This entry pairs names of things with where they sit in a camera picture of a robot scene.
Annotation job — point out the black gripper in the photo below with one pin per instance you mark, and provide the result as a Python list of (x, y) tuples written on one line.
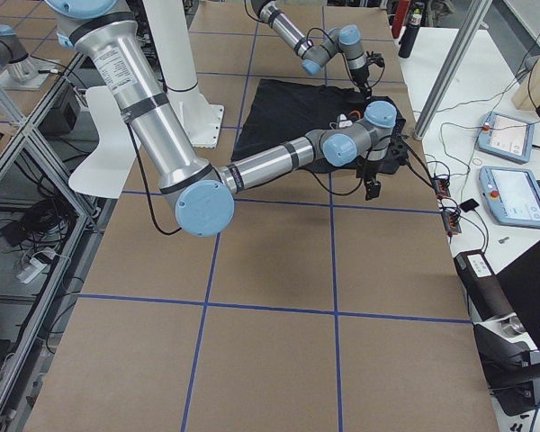
[(360, 76), (372, 170)]

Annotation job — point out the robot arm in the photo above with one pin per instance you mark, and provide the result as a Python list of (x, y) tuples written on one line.
[(317, 47), (201, 195)]

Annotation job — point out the black graphic t-shirt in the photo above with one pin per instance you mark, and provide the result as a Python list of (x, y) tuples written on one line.
[(283, 111)]

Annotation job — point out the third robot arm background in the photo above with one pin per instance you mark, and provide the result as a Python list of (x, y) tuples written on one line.
[(18, 71)]

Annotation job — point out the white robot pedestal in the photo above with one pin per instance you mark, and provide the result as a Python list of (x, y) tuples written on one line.
[(200, 119)]

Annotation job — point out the far teach pendant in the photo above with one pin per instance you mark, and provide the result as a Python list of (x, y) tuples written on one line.
[(506, 137)]

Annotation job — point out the near teach pendant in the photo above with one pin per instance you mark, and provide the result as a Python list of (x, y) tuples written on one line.
[(512, 196)]

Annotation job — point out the black water bottle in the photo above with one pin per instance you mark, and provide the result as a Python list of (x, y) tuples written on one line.
[(408, 38)]

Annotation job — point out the teach pendant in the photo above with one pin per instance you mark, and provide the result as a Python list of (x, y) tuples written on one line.
[(506, 137), (512, 196)]

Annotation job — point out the aluminium frame post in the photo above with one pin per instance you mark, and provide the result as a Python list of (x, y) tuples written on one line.
[(453, 59)]

